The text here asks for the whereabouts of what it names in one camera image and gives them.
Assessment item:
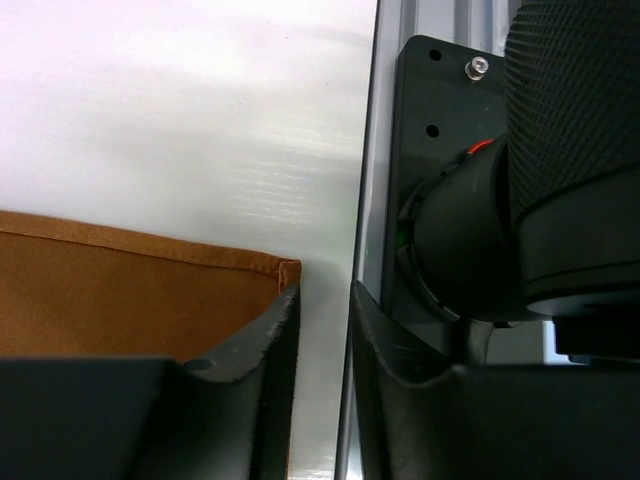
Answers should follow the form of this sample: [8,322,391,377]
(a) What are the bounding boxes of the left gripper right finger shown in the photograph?
[350,283,639,479]

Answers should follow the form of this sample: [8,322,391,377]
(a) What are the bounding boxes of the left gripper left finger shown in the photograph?
[1,285,300,479]

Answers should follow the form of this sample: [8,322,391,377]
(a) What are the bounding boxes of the brown cloth napkin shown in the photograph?
[1,212,302,363]

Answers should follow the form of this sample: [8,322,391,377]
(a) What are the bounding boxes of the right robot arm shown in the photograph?
[385,1,639,366]

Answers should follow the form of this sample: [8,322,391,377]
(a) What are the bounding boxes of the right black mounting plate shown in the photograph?
[381,35,506,354]

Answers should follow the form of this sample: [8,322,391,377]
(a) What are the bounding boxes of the aluminium front rail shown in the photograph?
[335,1,519,479]

